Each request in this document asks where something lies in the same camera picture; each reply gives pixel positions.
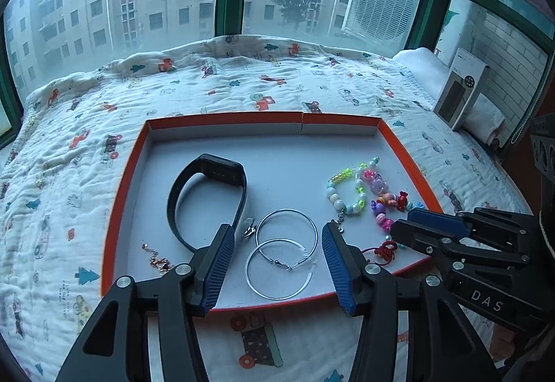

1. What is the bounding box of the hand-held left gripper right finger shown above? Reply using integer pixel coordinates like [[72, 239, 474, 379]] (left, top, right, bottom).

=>
[[322, 221, 499, 382]]

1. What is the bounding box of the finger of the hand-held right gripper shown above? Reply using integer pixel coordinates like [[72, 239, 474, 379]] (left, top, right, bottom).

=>
[[407, 207, 537, 245], [390, 219, 532, 274]]

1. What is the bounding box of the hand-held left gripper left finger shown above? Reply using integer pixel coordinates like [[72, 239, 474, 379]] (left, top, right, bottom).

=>
[[54, 223, 237, 382]]

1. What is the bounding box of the small silver earring clip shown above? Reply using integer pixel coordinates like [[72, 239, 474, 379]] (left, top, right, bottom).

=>
[[240, 215, 259, 240]]

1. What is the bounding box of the red knot charm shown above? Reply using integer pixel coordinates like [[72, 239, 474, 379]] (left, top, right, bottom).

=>
[[360, 240, 402, 266]]

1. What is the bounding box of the silver hoop earring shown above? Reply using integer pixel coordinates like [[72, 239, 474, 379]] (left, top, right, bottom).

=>
[[245, 239, 314, 300], [256, 209, 318, 259]]

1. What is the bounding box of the pastel bead bracelet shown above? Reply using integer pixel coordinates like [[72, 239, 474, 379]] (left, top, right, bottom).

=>
[[326, 156, 391, 232]]

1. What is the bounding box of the black smart watch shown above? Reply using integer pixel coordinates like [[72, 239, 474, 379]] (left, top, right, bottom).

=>
[[167, 153, 249, 253]]

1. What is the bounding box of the orange shallow cardboard box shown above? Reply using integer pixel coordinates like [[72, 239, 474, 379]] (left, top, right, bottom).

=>
[[101, 111, 444, 324]]

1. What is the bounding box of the white product box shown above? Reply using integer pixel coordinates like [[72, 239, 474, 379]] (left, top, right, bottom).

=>
[[433, 47, 490, 131]]

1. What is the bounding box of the white printed blanket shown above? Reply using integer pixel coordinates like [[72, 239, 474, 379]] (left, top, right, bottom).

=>
[[0, 35, 534, 382]]

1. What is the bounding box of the white louvred air conditioner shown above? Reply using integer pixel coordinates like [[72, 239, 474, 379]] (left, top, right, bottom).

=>
[[340, 0, 423, 46]]

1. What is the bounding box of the colourful candy bead bracelet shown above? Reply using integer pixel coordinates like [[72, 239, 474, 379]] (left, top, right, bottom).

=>
[[370, 190, 425, 233]]

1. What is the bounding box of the rose gold chain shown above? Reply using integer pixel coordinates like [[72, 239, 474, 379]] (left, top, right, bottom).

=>
[[141, 242, 176, 276]]

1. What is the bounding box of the beaded pull cord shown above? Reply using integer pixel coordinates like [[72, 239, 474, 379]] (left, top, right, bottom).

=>
[[511, 61, 545, 145]]

